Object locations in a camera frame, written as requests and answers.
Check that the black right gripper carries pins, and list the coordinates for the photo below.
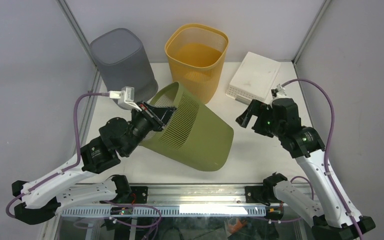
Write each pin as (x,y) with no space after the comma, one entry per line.
(256,108)

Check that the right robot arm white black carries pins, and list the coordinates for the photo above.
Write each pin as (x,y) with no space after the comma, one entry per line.
(332,216)

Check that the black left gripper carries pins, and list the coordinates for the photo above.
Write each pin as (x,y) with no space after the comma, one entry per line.
(159,116)

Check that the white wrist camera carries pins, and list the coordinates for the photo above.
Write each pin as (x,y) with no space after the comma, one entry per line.
(278,92)
(125,98)

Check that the yellow slatted bin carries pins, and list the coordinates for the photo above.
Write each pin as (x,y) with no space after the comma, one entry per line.
(196,55)

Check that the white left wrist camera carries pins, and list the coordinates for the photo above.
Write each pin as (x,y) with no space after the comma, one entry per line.
(125,98)

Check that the large grey slatted bin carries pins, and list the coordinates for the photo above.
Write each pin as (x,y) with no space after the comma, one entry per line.
(122,61)

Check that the aluminium mounting rail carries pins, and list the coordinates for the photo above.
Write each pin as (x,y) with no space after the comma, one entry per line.
(158,194)

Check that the white perforated plastic basket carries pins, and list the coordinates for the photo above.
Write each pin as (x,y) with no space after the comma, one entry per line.
(253,79)

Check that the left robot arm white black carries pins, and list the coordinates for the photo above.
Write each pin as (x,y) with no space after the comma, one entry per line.
(56,191)

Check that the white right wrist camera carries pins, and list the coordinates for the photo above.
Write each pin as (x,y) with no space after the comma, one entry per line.
(278,92)

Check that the orange object under table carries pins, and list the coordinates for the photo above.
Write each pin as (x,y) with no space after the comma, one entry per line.
(235,224)

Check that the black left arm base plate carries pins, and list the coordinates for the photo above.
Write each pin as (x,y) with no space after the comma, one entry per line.
(138,195)

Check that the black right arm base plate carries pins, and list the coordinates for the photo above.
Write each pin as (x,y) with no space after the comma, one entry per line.
(256,195)

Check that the green slatted bin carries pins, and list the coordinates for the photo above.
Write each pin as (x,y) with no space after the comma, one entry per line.
(195,136)

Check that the white slotted cable duct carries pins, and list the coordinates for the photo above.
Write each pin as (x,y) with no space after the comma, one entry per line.
(183,210)

